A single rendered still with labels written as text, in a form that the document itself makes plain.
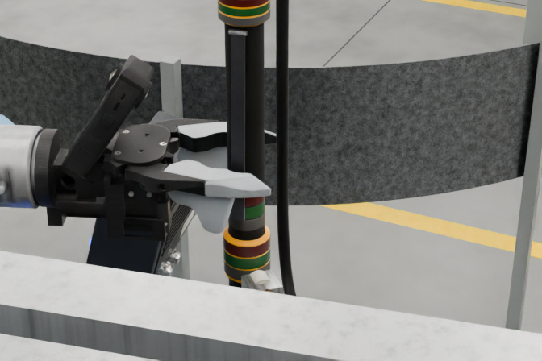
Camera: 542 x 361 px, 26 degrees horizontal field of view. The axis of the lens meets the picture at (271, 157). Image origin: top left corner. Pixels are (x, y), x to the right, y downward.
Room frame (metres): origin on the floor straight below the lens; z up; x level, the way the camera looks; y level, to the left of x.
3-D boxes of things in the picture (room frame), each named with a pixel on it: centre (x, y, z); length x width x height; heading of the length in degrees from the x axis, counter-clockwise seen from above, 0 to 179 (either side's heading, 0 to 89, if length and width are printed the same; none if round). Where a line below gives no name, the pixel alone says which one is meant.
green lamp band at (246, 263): (0.91, 0.02, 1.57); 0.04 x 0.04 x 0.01
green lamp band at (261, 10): (0.91, 0.02, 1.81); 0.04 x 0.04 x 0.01
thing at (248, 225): (0.91, 0.02, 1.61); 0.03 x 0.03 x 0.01
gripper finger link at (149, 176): (0.88, 0.09, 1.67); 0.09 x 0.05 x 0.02; 64
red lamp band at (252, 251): (0.91, 0.02, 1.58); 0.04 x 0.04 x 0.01
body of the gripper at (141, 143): (0.92, 0.14, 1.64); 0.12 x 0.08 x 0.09; 86
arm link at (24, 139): (0.92, 0.23, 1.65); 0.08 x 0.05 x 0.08; 176
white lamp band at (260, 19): (0.91, 0.02, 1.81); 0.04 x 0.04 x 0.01
